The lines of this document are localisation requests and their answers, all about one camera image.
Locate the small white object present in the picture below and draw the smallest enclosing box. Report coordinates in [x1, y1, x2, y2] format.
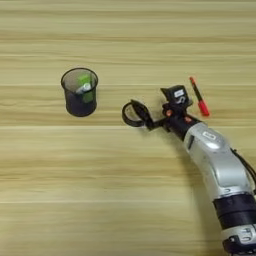
[75, 82, 92, 95]

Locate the black mesh pen cup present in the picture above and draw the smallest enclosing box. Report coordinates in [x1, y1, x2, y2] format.
[60, 67, 99, 118]

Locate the red and black marker pen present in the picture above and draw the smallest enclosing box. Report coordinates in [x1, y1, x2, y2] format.
[189, 76, 211, 117]

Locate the green eraser block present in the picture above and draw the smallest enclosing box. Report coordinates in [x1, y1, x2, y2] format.
[78, 73, 95, 104]

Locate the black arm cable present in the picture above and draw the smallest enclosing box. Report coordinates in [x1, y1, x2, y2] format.
[230, 148, 256, 194]

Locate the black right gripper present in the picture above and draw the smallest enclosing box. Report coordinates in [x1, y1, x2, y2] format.
[130, 96, 204, 141]

